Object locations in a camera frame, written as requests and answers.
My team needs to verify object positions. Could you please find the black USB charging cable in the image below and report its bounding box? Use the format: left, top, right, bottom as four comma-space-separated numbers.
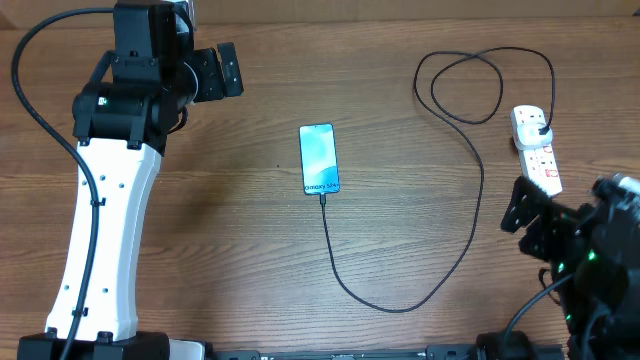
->
318, 46, 557, 315

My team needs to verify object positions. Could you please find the white power strip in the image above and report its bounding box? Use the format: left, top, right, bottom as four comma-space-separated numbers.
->
510, 105, 563, 197

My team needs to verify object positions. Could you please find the Samsung Galaxy smartphone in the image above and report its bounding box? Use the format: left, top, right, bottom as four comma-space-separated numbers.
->
299, 123, 341, 195

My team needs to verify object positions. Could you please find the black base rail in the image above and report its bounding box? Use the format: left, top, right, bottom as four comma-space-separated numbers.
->
199, 344, 566, 360

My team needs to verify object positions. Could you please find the white charger adapter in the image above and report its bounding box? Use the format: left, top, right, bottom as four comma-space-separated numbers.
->
514, 123, 553, 151

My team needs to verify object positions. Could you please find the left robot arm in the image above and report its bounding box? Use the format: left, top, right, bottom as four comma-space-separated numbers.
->
17, 1, 243, 359

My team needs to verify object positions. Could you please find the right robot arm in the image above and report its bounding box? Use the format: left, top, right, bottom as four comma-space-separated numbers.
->
500, 174, 639, 359

